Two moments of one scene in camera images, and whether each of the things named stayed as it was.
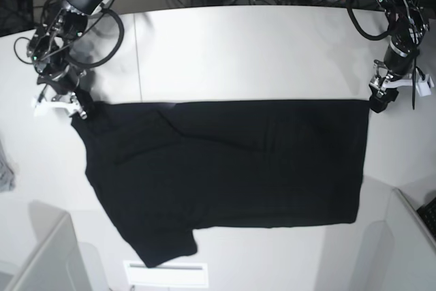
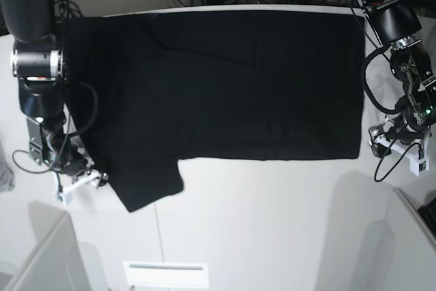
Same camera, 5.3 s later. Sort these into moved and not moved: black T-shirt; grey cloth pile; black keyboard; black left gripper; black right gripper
Moved: black right gripper; black T-shirt; black left gripper
Not moved: black keyboard; grey cloth pile
